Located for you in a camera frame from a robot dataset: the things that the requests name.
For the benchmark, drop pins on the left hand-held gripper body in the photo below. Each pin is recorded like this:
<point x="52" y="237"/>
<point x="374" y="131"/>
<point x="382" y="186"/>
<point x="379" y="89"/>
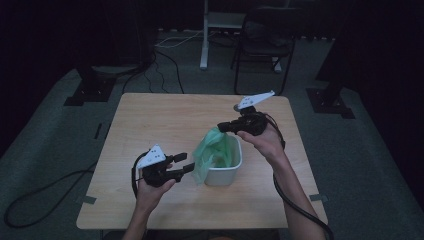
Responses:
<point x="156" y="175"/>

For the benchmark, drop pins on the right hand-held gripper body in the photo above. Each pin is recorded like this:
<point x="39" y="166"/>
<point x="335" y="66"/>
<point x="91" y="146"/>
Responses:
<point x="253" y="123"/>

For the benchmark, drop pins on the green plastic bag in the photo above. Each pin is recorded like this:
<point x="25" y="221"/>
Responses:
<point x="210" y="150"/>

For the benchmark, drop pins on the white plastic bin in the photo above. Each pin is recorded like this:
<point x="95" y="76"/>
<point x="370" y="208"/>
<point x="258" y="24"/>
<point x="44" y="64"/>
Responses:
<point x="223" y="176"/>

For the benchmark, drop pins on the person's left hand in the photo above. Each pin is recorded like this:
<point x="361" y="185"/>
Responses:
<point x="148" y="196"/>

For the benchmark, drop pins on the person's right hand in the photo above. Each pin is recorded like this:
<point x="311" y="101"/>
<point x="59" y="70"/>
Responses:
<point x="266" y="143"/>

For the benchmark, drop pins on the grey tape piece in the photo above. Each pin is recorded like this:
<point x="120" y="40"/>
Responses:
<point x="318" y="198"/>
<point x="89" y="200"/>

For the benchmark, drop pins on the black stand base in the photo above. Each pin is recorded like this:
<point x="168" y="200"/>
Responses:
<point x="328" y="104"/>
<point x="90" y="92"/>

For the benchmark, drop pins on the black folding chair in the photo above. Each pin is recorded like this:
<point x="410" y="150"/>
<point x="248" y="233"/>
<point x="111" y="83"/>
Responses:
<point x="266" y="46"/>

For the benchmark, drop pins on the white metal stand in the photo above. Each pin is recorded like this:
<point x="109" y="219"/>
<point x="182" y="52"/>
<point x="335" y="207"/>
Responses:
<point x="204" y="50"/>

